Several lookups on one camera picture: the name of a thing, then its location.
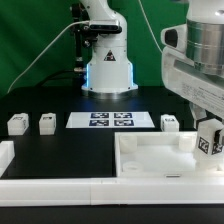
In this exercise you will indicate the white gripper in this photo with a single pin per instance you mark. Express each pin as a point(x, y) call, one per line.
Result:
point(205, 92)

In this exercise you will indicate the white square tabletop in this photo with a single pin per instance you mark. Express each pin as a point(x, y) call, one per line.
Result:
point(158, 154)

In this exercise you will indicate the white U-shaped fence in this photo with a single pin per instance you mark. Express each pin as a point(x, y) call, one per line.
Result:
point(109, 191)

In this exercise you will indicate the white marker sheet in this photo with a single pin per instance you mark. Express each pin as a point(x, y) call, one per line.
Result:
point(109, 120)

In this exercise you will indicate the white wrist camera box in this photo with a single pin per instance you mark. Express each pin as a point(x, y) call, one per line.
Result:
point(175, 37)

